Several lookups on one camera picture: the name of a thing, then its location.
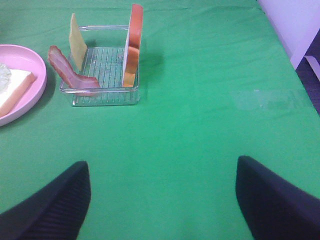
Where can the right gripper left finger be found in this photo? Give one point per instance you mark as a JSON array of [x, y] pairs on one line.
[[55, 212]]

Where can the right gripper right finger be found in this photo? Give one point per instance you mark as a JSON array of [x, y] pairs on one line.
[[273, 208]]

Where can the bacon strip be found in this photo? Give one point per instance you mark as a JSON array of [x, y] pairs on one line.
[[85, 86]]

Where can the bread slice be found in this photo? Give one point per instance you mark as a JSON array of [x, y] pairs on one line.
[[132, 46], [20, 82]]

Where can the green lettuce leaf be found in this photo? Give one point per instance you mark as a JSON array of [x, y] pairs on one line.
[[5, 77]]

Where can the yellow cheese slice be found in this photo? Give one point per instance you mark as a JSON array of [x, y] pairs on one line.
[[77, 44]]

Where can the green tablecloth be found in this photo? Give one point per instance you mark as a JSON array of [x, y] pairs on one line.
[[215, 84]]

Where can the right clear plastic container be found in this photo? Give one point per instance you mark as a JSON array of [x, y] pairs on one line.
[[103, 60]]

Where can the pink round plate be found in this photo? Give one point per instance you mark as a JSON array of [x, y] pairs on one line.
[[23, 58]]

